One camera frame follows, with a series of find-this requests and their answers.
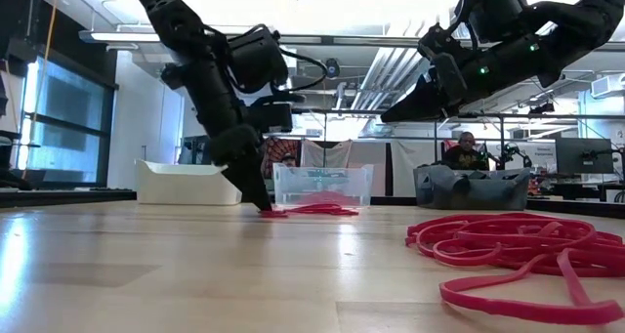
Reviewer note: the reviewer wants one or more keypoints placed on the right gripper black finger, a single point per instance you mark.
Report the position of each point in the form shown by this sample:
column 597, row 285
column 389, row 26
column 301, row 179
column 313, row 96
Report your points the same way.
column 429, row 114
column 420, row 98

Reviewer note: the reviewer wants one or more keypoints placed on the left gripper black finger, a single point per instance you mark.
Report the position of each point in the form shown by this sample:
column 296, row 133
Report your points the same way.
column 259, row 177
column 243, row 177

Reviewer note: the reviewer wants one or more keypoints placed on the red rubber band pile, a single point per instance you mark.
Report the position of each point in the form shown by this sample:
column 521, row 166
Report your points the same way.
column 317, row 209
column 512, row 240
column 324, row 198

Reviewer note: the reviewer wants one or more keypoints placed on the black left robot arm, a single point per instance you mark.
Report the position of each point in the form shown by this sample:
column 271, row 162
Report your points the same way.
column 185, row 40

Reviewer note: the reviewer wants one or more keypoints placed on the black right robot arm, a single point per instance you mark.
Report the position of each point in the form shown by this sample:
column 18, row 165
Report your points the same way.
column 576, row 25

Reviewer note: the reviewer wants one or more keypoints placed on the background black robot arm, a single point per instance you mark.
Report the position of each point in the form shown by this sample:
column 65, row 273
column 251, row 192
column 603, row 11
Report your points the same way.
column 510, row 153

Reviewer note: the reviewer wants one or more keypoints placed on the person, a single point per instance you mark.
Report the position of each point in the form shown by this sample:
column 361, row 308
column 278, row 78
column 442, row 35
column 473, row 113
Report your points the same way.
column 288, row 160
column 466, row 154

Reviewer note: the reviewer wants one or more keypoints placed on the blue machine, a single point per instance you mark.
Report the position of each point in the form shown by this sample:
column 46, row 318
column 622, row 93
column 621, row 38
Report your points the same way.
column 195, row 150

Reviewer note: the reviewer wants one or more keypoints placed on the white hanging sheet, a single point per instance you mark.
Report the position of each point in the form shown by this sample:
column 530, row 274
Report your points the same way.
column 324, row 152
column 410, row 154

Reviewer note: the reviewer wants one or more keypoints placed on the white plastic basket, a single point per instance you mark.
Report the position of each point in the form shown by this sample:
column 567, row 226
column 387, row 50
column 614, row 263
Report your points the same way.
column 190, row 186

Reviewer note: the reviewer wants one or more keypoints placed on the black metal railing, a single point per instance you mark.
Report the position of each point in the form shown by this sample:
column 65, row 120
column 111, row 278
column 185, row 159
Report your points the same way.
column 537, row 115

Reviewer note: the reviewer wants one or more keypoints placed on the clear plastic basket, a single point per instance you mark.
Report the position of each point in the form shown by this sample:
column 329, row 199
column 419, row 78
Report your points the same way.
column 322, row 177

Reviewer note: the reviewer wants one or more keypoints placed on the black round ceiling device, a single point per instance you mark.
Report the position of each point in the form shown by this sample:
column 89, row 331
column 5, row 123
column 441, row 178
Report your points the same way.
column 333, row 68

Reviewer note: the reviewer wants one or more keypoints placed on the grey plastic basket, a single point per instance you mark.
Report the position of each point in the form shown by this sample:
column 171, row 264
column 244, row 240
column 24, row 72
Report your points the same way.
column 488, row 191

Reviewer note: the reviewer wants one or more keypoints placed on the black background monitor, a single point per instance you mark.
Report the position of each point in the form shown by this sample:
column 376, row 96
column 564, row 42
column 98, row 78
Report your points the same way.
column 583, row 154

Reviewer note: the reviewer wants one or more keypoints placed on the black framed window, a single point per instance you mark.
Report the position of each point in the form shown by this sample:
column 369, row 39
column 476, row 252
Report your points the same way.
column 63, row 128

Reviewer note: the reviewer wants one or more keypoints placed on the colourful wall tapestry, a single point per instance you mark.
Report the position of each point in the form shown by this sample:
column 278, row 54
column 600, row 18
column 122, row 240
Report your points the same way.
column 283, row 150

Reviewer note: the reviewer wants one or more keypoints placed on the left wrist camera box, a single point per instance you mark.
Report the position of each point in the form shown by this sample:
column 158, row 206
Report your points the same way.
column 271, row 117

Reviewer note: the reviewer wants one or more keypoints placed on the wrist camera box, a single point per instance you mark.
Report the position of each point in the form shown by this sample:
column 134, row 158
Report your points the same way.
column 271, row 117
column 439, row 40

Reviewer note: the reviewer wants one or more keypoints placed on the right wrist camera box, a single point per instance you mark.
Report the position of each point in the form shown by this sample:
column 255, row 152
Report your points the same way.
column 439, row 40

